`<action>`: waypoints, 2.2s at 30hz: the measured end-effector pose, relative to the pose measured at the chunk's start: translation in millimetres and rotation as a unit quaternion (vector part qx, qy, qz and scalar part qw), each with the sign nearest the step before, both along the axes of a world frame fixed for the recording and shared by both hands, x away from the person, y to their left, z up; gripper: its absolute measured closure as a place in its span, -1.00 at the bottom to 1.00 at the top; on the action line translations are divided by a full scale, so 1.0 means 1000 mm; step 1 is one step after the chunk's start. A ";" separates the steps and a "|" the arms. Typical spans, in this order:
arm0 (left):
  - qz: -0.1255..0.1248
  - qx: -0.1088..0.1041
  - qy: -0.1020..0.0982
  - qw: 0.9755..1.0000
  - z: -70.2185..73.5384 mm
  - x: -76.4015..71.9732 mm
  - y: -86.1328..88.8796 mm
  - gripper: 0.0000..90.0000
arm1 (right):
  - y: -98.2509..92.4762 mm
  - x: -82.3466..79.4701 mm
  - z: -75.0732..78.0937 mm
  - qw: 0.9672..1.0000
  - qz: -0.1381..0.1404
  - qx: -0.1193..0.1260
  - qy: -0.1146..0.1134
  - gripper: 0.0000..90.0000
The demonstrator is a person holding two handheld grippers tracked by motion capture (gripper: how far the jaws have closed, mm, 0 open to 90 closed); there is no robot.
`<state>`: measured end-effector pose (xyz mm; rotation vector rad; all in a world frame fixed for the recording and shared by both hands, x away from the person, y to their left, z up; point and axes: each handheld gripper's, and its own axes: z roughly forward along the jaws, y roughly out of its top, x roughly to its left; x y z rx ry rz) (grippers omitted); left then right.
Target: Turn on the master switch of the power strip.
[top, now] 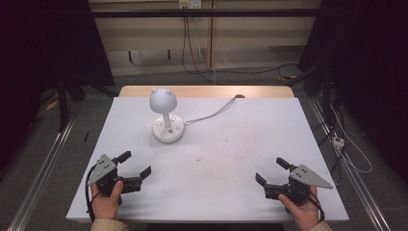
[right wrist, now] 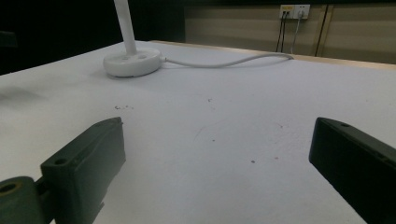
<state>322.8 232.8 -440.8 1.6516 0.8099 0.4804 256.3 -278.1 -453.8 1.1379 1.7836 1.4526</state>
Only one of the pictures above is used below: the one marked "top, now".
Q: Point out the white wall socket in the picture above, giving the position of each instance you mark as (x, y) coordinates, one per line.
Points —
(190, 3)

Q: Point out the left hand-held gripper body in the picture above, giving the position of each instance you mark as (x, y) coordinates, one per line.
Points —
(106, 179)

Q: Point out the white mushroom desk lamp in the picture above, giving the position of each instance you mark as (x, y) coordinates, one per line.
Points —
(162, 101)

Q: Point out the person's right hand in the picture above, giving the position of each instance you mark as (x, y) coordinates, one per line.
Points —
(304, 211)

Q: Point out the black horizontal metal bar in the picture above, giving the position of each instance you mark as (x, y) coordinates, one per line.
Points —
(205, 13)

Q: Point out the black metal stand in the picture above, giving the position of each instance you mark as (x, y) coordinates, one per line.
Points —
(62, 102)

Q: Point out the black curtain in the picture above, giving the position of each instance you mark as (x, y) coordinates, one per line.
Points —
(48, 48)
(369, 64)

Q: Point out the wooden table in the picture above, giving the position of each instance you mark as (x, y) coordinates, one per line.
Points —
(198, 91)

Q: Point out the white power strip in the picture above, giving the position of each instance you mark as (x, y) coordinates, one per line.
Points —
(338, 141)

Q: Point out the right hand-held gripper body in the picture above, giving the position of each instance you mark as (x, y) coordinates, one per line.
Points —
(301, 186)

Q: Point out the metal floor rail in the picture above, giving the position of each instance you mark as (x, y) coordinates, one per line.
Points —
(41, 173)
(352, 179)

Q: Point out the white table mat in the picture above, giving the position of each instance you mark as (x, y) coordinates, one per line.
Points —
(224, 166)

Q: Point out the person's left hand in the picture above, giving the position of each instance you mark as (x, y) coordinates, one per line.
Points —
(106, 205)

